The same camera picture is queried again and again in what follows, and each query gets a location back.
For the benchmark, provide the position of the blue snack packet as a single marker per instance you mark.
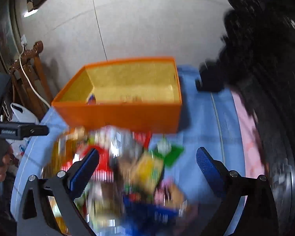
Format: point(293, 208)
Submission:
point(145, 215)

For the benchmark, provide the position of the white plastic bag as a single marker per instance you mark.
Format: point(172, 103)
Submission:
point(21, 115)

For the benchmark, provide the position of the carved wooden chair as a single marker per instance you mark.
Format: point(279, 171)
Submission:
point(30, 82)

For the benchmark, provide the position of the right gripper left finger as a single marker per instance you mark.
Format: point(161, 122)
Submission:
point(35, 213)

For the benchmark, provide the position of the red striped snack packet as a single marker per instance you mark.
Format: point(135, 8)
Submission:
point(103, 171)

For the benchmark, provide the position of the blue checked tablecloth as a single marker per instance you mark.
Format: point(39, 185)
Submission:
point(208, 120)

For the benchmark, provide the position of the blue cookie packet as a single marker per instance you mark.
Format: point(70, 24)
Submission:
point(91, 99)

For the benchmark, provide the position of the orange cardboard box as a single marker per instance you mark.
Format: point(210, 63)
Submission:
point(139, 94)

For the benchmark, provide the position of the white wall socket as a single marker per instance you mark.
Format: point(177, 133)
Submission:
point(23, 41)

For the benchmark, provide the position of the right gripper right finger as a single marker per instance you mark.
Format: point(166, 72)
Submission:
point(259, 215)

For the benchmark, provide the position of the green plum candy packet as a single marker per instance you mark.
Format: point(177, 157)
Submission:
point(168, 152)

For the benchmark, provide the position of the pink cracker bag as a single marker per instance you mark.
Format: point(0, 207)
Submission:
point(168, 196)

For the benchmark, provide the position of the dark carved wooden furniture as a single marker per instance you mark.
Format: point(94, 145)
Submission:
point(258, 59)

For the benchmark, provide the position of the Weidan soda cracker packet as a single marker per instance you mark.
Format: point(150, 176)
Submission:
point(146, 173)

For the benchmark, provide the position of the person left hand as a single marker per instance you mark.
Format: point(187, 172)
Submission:
point(6, 159)

